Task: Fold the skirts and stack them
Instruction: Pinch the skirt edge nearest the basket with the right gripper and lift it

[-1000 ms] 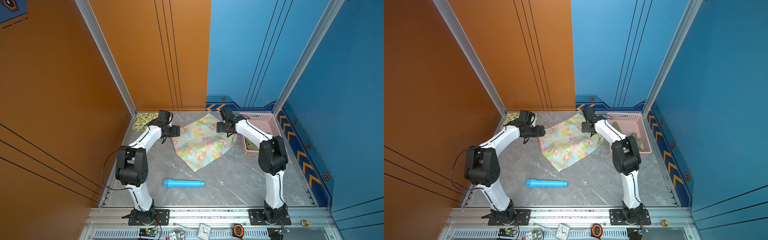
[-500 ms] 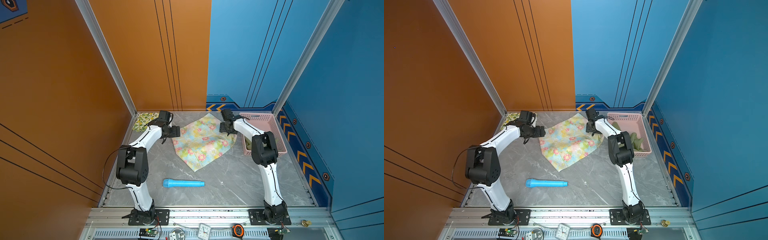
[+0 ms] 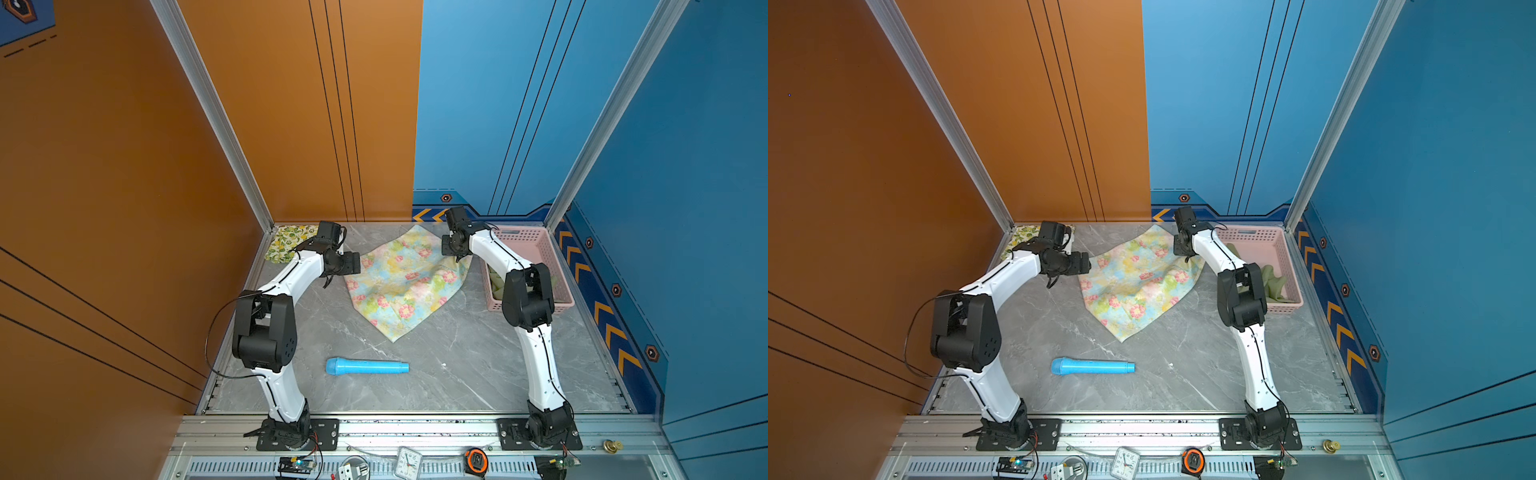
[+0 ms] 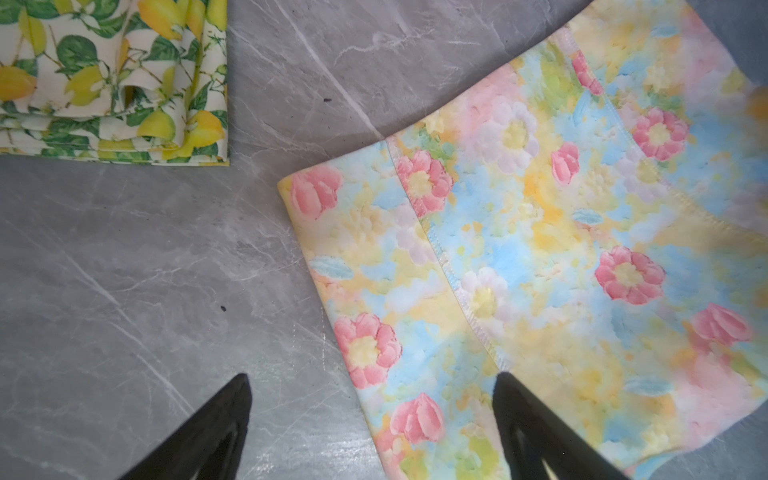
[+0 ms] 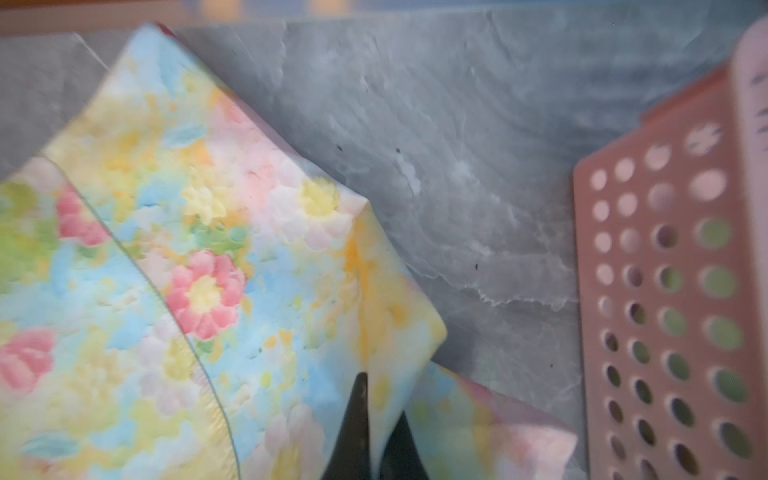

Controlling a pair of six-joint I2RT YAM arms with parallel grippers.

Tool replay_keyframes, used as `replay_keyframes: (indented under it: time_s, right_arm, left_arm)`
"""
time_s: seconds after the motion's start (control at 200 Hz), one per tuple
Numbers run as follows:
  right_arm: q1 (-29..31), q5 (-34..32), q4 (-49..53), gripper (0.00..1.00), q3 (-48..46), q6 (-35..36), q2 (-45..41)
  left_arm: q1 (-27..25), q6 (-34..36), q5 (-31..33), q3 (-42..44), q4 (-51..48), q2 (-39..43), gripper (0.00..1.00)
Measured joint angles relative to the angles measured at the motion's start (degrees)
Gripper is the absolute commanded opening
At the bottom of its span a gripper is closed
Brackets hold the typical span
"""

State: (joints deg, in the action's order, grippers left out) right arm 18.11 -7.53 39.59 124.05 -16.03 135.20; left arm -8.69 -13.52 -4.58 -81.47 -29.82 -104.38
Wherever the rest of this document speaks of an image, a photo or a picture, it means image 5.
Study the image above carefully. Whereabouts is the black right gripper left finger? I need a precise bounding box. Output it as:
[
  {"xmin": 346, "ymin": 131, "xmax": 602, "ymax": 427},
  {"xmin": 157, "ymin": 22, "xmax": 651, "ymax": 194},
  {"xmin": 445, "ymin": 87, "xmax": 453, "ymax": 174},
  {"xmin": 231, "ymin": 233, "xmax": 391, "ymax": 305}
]
[{"xmin": 321, "ymin": 372, "xmax": 372, "ymax": 480}]

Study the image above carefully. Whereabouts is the pink perforated plastic basket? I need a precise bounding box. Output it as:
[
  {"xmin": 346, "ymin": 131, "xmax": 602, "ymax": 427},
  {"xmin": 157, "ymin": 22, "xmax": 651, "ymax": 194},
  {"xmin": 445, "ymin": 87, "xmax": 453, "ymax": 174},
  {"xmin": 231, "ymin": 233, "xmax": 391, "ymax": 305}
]
[{"xmin": 573, "ymin": 20, "xmax": 767, "ymax": 479}]

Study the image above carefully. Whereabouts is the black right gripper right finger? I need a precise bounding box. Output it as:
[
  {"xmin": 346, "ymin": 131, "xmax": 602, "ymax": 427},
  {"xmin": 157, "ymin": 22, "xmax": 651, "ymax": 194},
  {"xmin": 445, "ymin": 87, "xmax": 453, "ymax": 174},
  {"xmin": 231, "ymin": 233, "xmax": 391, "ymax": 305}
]
[{"xmin": 379, "ymin": 414, "xmax": 429, "ymax": 480}]

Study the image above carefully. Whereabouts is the pastel floral skirt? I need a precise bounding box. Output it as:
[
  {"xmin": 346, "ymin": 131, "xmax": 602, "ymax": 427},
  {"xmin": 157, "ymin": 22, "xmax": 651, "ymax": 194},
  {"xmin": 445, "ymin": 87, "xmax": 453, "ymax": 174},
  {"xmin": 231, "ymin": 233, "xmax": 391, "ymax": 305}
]
[{"xmin": 1, "ymin": 25, "xmax": 577, "ymax": 479}]

